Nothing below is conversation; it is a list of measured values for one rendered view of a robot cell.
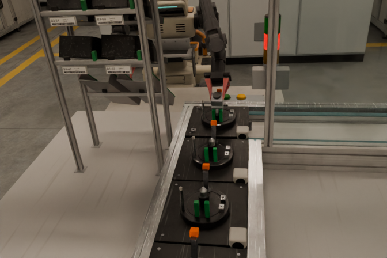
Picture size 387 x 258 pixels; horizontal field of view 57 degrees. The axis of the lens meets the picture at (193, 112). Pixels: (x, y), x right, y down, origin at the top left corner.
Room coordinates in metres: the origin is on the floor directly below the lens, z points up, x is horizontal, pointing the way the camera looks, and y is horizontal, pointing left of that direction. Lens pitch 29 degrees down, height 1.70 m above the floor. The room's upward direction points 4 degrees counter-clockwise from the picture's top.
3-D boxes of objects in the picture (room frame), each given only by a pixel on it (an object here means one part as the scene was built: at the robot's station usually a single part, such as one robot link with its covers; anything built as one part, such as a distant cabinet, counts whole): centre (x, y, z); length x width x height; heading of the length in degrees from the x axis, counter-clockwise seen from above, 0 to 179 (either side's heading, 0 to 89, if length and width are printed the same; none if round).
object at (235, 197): (0.76, -0.01, 1.01); 0.24 x 0.24 x 0.13; 80
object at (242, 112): (1.25, -0.10, 0.96); 0.24 x 0.24 x 0.02; 80
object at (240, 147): (1.00, -0.05, 1.01); 0.24 x 0.24 x 0.13; 80
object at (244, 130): (1.13, -0.18, 0.97); 0.05 x 0.05 x 0.04; 80
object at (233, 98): (1.44, -0.22, 0.93); 0.21 x 0.07 x 0.06; 80
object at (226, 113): (1.25, -0.10, 0.98); 0.14 x 0.14 x 0.02
